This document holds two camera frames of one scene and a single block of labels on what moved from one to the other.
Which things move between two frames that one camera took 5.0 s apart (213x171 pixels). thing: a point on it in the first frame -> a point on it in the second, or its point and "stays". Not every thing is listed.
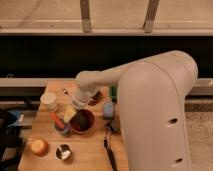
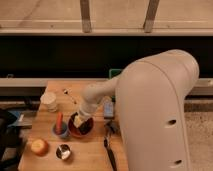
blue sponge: (108, 110) stays
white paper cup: (47, 101) stays
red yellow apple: (40, 147) stays
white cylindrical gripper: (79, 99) -> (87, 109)
